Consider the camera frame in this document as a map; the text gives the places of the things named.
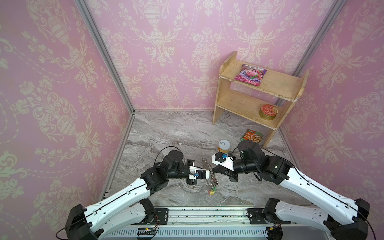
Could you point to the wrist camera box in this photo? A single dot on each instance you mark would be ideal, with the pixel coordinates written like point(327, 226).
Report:
point(223, 159)
point(202, 174)

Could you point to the red round tin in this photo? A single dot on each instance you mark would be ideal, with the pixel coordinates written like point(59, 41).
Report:
point(268, 112)

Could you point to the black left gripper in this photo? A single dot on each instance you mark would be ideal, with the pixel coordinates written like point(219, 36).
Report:
point(191, 162)

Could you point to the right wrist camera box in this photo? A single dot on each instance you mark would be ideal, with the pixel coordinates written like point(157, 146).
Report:
point(223, 159)

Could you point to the pink snack packet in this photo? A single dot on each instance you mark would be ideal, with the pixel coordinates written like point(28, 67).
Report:
point(251, 75)

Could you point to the right aluminium corner post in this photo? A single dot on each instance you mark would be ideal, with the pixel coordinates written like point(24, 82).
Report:
point(319, 35)

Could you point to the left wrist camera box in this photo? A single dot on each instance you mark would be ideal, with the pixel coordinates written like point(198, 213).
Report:
point(202, 174)

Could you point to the green orange food packet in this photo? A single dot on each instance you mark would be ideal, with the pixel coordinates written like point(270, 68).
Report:
point(253, 136)

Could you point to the aluminium front rail base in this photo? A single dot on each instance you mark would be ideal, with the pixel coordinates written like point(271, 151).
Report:
point(206, 223)

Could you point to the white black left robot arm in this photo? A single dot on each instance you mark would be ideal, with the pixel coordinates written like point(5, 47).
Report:
point(131, 205)

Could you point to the aluminium corner frame post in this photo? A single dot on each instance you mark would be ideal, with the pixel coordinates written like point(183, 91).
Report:
point(101, 46)

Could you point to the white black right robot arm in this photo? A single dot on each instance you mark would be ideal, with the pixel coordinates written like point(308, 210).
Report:
point(341, 217)

